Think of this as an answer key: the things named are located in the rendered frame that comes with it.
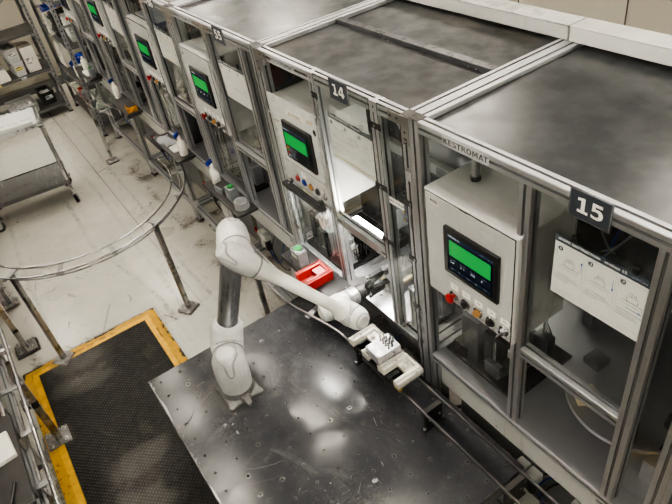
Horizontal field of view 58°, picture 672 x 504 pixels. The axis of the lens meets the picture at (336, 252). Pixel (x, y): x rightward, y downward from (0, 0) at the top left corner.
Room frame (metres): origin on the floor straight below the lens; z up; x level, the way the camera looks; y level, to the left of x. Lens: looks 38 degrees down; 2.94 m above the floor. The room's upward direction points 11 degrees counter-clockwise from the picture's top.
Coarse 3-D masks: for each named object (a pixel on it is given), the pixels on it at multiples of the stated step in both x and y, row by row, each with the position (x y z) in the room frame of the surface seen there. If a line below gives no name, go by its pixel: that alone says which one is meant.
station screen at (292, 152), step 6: (282, 126) 2.55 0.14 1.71; (288, 132) 2.51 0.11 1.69; (300, 138) 2.41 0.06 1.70; (288, 150) 2.55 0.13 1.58; (294, 150) 2.49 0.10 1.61; (306, 150) 2.38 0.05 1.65; (294, 156) 2.50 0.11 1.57; (300, 156) 2.45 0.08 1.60; (306, 156) 2.39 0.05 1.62; (300, 162) 2.46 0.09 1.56; (306, 162) 2.40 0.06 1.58
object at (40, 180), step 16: (16, 112) 5.60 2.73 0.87; (32, 112) 5.53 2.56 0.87; (0, 128) 5.26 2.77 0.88; (16, 128) 5.19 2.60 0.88; (32, 128) 5.20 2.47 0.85; (48, 144) 5.23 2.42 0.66; (16, 176) 5.52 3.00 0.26; (32, 176) 5.46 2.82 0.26; (48, 176) 5.40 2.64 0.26; (64, 176) 5.23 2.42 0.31; (0, 192) 5.25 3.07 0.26; (16, 192) 5.19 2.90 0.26; (32, 192) 5.13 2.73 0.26; (0, 208) 4.99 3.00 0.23; (0, 224) 4.96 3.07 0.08
